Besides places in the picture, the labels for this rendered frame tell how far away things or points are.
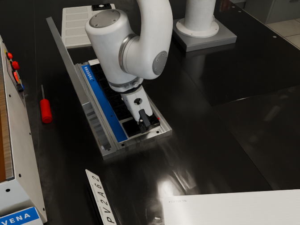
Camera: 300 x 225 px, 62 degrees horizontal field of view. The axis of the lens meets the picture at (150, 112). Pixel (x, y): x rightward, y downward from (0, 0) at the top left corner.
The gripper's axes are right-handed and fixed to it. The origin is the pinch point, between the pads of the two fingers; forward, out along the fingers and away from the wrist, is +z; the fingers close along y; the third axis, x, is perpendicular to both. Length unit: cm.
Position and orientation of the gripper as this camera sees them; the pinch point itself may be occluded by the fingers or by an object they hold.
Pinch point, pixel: (141, 120)
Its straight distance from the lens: 70.7
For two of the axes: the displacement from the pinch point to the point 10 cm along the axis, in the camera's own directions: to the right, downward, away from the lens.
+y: -4.3, -6.4, 6.3
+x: -8.8, 4.5, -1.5
